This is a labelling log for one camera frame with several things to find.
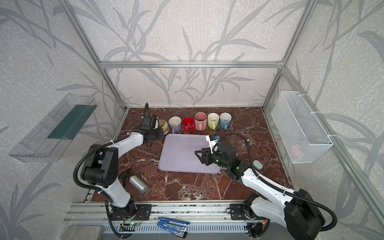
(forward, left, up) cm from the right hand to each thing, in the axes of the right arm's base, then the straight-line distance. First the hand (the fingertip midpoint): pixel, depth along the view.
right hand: (198, 147), depth 78 cm
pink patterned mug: (+27, -1, -9) cm, 28 cm away
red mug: (+27, +8, -14) cm, 31 cm away
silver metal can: (-15, +33, -14) cm, 38 cm away
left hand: (+20, +24, -8) cm, 32 cm away
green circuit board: (-32, +31, -17) cm, 48 cm away
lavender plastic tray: (+6, +15, -20) cm, 26 cm away
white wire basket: (-4, -44, +17) cm, 47 cm away
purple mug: (+27, +18, -13) cm, 35 cm away
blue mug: (+26, -17, -9) cm, 32 cm away
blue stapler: (-34, +10, -14) cm, 38 cm away
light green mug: (+26, -9, -10) cm, 30 cm away
